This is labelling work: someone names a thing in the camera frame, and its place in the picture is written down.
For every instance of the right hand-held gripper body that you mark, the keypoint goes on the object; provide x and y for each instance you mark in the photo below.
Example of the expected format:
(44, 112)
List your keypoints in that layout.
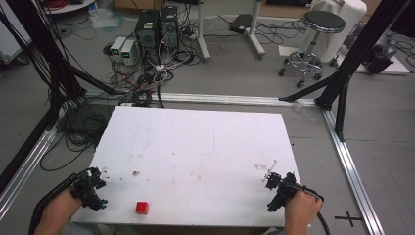
(282, 192)

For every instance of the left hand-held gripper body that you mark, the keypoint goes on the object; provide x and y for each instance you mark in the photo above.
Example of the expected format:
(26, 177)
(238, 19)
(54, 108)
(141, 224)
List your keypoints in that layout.
(88, 192)

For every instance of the person's right hand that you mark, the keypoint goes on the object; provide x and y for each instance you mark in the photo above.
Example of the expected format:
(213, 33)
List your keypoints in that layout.
(301, 207)

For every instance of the person's left hand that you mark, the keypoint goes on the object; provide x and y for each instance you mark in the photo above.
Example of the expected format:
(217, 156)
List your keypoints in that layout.
(67, 205)

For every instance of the red cube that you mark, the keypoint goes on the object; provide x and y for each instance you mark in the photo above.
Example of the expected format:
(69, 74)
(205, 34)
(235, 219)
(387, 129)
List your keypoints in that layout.
(142, 208)

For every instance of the white power supply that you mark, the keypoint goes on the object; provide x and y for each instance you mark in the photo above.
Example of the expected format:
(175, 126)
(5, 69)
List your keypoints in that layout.
(116, 47)
(128, 52)

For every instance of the white stand leg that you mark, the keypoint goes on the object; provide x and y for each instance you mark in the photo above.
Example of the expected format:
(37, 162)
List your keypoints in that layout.
(202, 36)
(256, 32)

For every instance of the large black computer tower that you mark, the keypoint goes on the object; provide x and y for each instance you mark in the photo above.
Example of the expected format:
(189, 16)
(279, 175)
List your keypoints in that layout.
(147, 32)

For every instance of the flat black box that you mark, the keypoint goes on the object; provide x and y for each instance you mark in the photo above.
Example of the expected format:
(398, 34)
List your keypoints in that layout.
(240, 23)

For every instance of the black device with wheels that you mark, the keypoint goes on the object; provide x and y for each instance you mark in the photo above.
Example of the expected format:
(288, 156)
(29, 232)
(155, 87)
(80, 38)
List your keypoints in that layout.
(380, 60)

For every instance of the black round stool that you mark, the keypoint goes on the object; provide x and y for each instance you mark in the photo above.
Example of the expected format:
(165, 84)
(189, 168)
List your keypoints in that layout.
(321, 22)

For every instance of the clear plastic bag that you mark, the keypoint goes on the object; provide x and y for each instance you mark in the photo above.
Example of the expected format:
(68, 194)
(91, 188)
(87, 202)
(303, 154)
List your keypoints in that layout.
(104, 16)

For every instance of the flat white board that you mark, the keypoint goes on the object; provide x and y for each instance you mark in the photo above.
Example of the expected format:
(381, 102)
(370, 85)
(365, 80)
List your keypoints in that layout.
(396, 67)

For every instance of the small black computer tower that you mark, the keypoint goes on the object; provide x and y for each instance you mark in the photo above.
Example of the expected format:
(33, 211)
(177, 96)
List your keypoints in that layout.
(169, 26)

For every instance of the round white table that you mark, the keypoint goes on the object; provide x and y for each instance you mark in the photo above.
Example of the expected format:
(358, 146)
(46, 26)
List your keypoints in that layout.
(70, 7)

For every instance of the long aluminium floor rail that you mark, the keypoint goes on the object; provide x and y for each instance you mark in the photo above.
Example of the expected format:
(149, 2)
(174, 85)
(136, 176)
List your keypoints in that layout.
(228, 99)

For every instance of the black frame post with braces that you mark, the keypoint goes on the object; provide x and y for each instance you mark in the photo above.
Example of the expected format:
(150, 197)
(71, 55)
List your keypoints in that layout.
(359, 49)

